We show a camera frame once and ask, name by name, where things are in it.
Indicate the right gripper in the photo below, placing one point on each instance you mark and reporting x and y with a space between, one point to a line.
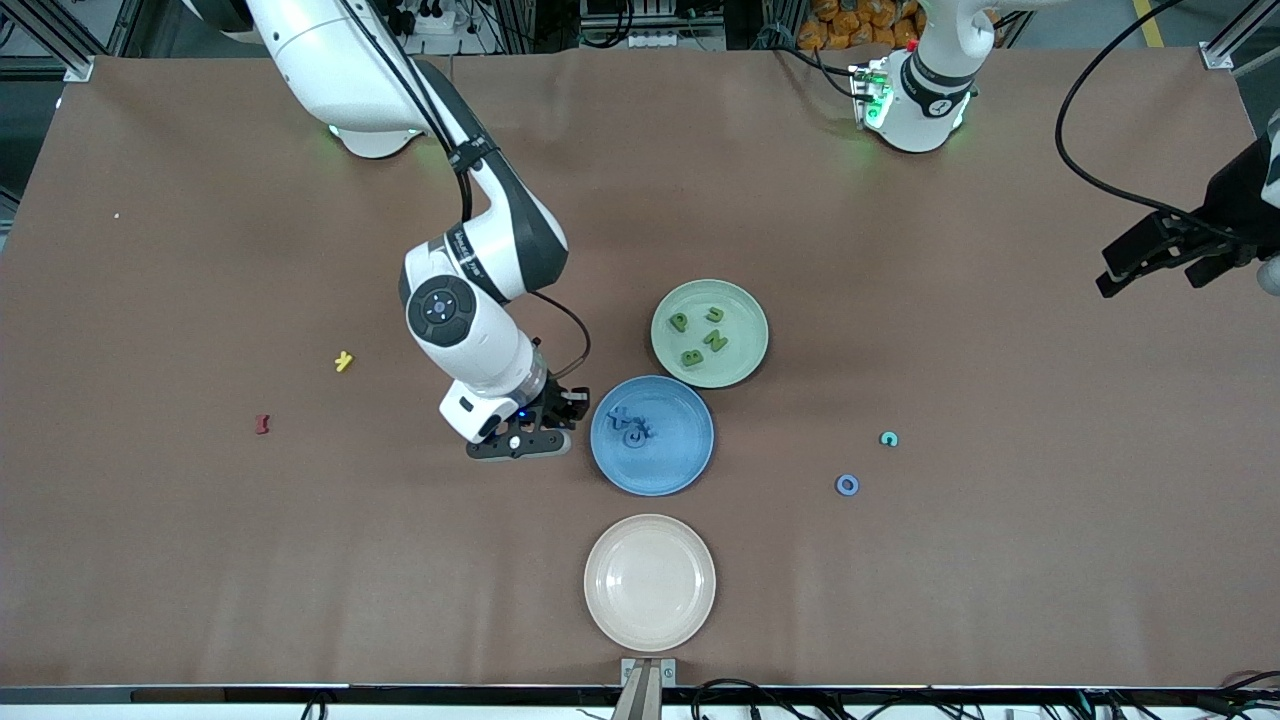
553 402

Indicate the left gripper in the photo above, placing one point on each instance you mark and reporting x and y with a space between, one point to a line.
1226 201

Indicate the blue foam letter X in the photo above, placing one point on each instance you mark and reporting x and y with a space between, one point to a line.
621 413

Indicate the blue foam letter G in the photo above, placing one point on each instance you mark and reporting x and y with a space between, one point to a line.
632 440

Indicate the green foam letter N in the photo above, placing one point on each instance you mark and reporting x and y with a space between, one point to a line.
714 340

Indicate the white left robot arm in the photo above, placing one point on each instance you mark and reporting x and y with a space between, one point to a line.
925 100

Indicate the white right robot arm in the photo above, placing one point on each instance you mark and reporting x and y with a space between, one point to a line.
470 330

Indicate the blue plate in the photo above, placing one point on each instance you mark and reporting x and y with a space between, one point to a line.
660 470

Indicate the light green plate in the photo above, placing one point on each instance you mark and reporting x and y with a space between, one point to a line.
745 365

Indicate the beige plate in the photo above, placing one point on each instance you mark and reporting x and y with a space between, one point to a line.
650 585

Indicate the yellow foam letter K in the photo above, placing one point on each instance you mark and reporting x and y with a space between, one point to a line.
344 361

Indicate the blue foam letter O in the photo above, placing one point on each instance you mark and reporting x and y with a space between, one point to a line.
838 485

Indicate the brown table cover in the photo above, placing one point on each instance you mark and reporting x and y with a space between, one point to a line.
1000 600

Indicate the black equipment rack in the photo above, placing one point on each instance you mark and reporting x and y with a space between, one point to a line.
650 25

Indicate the white power strip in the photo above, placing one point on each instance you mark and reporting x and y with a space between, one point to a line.
435 18

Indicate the bag of orange fruits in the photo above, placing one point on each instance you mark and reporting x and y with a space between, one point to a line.
830 25

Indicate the aluminium frame profile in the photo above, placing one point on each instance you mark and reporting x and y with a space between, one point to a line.
78 68
1218 55

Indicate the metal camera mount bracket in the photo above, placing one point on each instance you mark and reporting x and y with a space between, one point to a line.
648 675

